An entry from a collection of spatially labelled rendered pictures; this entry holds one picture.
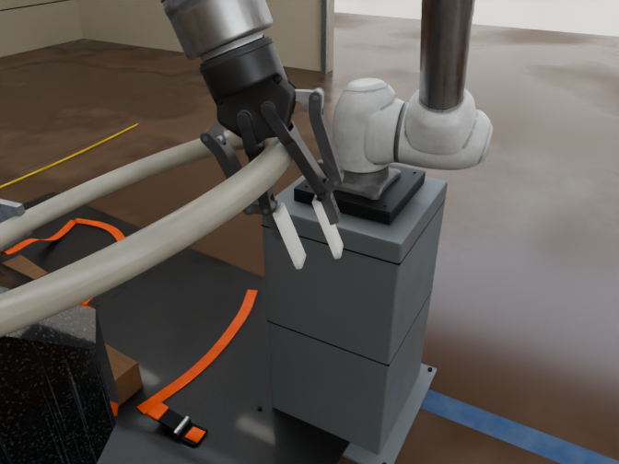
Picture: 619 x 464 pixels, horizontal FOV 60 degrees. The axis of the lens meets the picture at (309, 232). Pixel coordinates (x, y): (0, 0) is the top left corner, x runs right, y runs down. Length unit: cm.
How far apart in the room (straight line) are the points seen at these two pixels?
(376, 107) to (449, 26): 31
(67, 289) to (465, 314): 209
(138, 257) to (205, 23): 21
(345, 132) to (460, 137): 28
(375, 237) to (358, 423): 68
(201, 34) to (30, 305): 26
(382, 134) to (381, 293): 40
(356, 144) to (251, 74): 88
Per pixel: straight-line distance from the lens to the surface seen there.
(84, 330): 145
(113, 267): 42
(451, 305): 243
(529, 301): 256
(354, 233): 132
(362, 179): 140
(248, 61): 51
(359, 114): 134
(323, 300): 149
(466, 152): 132
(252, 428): 188
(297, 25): 601
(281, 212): 57
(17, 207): 86
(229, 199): 45
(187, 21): 51
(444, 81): 121
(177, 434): 187
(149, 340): 225
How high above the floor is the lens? 148
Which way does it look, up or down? 31 degrees down
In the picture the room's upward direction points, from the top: straight up
